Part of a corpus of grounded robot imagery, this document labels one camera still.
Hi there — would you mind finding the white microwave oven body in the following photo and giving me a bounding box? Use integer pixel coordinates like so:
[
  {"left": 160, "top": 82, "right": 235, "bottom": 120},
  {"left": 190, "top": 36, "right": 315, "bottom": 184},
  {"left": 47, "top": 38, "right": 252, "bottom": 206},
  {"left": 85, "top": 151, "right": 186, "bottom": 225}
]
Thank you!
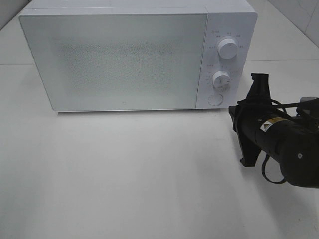
[{"left": 19, "top": 0, "right": 257, "bottom": 110}]

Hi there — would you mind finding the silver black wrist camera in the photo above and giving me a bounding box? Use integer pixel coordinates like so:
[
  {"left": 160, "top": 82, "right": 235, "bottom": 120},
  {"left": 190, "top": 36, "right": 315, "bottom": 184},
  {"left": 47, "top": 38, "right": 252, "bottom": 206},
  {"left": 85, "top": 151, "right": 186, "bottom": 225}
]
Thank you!
[{"left": 296, "top": 97, "right": 319, "bottom": 118}]

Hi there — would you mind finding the upper white power knob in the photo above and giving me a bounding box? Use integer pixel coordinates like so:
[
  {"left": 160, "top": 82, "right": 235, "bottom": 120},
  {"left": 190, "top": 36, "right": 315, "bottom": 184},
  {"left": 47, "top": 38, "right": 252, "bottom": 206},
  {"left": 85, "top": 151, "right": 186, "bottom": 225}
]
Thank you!
[{"left": 217, "top": 37, "right": 238, "bottom": 60}]

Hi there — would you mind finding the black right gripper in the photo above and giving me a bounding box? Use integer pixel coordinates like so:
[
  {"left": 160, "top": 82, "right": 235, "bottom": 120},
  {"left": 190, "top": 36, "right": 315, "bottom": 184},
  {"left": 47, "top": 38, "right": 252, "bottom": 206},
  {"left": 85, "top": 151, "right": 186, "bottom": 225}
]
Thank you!
[{"left": 228, "top": 73, "right": 287, "bottom": 167}]

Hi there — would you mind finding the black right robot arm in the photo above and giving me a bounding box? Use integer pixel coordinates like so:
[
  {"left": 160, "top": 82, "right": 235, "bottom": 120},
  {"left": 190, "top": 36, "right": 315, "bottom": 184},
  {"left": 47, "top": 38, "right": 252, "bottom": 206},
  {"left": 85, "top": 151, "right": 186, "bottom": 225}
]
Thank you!
[{"left": 228, "top": 73, "right": 319, "bottom": 188}]

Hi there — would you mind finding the white microwave door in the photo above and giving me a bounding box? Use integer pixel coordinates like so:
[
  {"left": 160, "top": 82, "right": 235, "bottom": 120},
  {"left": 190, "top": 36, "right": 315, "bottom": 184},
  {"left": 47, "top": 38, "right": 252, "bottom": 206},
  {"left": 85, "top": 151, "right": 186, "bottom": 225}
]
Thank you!
[{"left": 19, "top": 14, "right": 207, "bottom": 112}]

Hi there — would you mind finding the round white door-release button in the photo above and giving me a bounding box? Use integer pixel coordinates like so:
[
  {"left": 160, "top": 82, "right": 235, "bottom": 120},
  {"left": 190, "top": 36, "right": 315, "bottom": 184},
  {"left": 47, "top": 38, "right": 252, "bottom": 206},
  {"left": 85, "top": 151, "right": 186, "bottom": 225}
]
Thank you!
[{"left": 208, "top": 94, "right": 223, "bottom": 106}]

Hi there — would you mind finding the white timer knob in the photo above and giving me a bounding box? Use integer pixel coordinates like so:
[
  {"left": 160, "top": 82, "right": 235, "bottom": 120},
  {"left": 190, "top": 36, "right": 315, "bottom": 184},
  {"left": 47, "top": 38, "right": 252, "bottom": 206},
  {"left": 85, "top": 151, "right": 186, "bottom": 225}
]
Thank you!
[{"left": 212, "top": 71, "right": 231, "bottom": 89}]

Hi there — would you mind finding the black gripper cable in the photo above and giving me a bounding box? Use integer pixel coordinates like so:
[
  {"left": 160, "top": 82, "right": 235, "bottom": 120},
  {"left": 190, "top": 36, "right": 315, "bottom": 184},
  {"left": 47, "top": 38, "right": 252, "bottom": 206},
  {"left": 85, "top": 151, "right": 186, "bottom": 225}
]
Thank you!
[{"left": 234, "top": 98, "right": 305, "bottom": 184}]

